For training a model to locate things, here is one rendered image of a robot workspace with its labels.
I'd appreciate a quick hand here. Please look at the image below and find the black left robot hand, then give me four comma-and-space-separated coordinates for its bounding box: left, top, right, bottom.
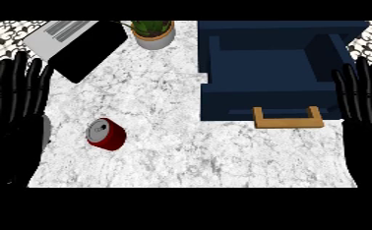
0, 50, 55, 189

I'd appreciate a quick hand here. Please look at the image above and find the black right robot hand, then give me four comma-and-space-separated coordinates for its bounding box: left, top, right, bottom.
329, 56, 372, 189

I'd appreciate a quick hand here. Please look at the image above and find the red soda can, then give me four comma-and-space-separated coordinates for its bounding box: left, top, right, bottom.
84, 117, 129, 151

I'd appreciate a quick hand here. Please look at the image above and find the navy blue open drawer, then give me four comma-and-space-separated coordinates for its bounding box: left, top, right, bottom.
196, 20, 371, 122

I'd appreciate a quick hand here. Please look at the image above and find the silver and black appliance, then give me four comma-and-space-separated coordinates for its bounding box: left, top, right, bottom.
22, 20, 130, 85

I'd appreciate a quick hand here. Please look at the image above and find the green plant in pot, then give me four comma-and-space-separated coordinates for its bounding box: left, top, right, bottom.
123, 20, 176, 51

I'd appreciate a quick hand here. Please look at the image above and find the wooden drawer handle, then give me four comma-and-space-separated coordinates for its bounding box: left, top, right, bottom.
251, 105, 326, 130

